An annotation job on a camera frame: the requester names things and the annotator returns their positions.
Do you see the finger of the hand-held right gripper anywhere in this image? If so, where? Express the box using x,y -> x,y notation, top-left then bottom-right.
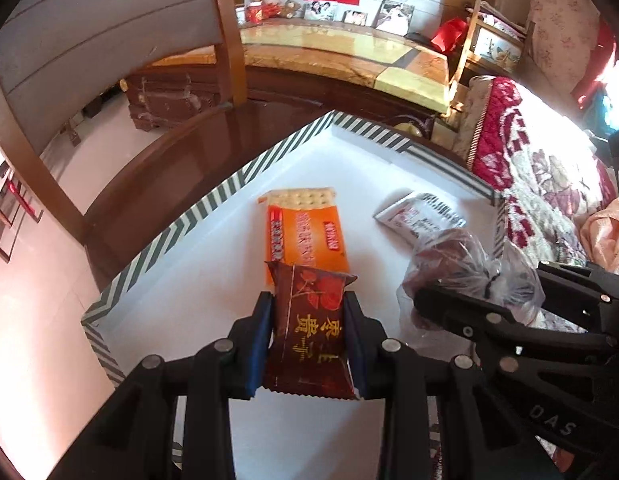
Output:
537,260 -> 619,333
413,284 -> 615,376

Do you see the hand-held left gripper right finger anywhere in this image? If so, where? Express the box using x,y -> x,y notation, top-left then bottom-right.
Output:
342,290 -> 560,480

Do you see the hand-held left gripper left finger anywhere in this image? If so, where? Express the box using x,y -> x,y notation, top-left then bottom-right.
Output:
49,290 -> 277,480

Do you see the dark red snack packet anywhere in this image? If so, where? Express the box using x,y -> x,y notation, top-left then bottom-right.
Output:
254,260 -> 360,401

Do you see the clear bag of dark snacks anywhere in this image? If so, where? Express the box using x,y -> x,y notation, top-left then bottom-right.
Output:
397,227 -> 545,333

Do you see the striped cardboard box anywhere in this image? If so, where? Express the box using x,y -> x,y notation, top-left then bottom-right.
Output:
80,108 -> 587,480

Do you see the peach cloth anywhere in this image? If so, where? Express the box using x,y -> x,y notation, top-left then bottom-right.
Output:
579,200 -> 619,276

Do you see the white snack packet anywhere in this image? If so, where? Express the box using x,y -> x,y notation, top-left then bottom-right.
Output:
373,190 -> 467,241

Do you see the orange cracker packet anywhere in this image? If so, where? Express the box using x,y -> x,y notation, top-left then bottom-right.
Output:
256,187 -> 351,286

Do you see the red floral blanket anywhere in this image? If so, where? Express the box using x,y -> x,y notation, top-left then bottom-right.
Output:
467,76 -> 619,281

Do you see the teal pillow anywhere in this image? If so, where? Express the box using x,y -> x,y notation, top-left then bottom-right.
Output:
587,75 -> 619,131

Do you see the wooden chair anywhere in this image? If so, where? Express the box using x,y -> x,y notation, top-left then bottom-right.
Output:
0,0 -> 495,291

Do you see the red cloth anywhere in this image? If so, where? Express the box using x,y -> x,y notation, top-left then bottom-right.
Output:
572,20 -> 617,108

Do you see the printed enamel basin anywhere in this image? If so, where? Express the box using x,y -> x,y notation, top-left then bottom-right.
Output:
474,27 -> 523,73

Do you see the brown taped carton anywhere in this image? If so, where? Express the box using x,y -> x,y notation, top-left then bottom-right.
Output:
126,72 -> 225,131

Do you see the floral fabric cover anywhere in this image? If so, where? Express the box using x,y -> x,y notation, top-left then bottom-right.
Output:
532,0 -> 603,96

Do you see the red bag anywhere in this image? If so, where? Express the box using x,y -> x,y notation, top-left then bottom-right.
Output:
432,17 -> 467,53

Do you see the wooden rack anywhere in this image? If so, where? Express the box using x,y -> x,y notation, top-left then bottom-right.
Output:
449,0 -> 535,111

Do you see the marble top wooden cabinet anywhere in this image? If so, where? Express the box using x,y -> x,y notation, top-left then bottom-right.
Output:
124,17 -> 453,131

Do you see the dark red frame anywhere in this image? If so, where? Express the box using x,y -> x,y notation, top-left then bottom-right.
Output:
0,160 -> 45,261

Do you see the large wedding photo frame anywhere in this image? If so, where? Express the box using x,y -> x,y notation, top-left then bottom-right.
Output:
374,0 -> 415,36

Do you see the couple photo frame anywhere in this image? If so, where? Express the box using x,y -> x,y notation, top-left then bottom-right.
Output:
303,1 -> 339,22

